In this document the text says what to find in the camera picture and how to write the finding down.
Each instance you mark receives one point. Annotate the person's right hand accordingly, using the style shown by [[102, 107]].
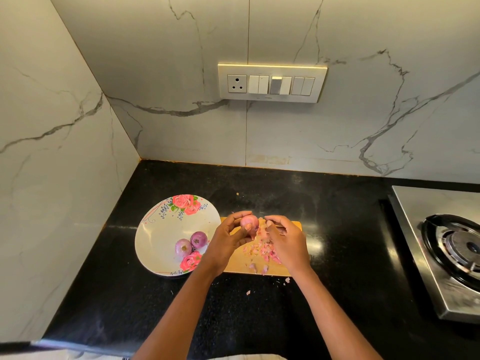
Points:
[[291, 245]]

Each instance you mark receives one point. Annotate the person's left hand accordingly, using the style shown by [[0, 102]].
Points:
[[222, 247]]

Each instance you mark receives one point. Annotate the small pink onion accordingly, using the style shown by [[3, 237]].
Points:
[[183, 247], [199, 239], [249, 222]]

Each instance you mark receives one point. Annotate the pile of onion peels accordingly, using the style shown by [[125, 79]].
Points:
[[262, 251]]

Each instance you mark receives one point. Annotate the person's right forearm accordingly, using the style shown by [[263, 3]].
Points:
[[334, 318]]

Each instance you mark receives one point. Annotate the person's left forearm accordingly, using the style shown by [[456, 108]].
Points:
[[181, 318]]

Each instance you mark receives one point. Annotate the wooden cutting board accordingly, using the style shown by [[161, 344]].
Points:
[[240, 264]]

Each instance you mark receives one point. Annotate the black stone countertop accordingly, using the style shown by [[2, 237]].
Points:
[[345, 206]]

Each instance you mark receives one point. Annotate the white floral plate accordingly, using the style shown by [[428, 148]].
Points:
[[157, 237]]

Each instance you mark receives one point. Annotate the beige striped garment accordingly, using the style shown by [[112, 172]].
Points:
[[246, 357]]

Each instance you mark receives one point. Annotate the stainless steel gas stove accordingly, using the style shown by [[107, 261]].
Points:
[[409, 213]]

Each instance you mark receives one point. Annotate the black stove burner grate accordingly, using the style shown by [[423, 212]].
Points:
[[452, 247]]

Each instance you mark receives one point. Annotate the white wall switch panel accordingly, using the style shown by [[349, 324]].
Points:
[[271, 83]]

